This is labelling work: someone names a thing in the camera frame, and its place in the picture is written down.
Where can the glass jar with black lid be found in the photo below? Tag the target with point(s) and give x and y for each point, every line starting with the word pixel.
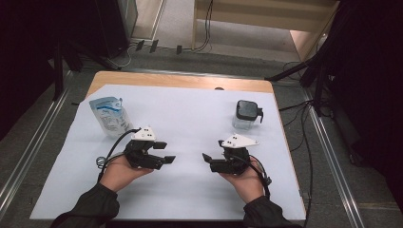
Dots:
pixel 246 111

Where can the black tripod stand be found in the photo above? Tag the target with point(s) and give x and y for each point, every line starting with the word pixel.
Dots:
pixel 313 72

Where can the black cabinet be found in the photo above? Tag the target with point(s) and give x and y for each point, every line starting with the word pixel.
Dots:
pixel 114 25

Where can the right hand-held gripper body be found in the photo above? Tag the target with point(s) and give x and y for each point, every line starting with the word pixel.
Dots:
pixel 233 160

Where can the person's left hand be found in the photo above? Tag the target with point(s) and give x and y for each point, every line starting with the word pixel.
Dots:
pixel 118 174

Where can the metal floor rail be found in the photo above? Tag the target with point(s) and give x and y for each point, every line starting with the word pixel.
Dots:
pixel 31 148
pixel 332 164

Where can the black metal stand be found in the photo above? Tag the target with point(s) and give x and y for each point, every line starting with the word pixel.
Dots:
pixel 58 69

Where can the light wooden frame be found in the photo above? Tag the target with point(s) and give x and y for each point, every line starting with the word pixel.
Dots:
pixel 269 14

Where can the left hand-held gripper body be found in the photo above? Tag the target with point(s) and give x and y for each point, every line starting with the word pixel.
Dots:
pixel 141 155

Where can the white and blue salt pouch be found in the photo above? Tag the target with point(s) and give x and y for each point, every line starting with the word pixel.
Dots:
pixel 111 115

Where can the person's right hand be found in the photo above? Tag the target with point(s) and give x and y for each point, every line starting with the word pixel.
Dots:
pixel 248 185

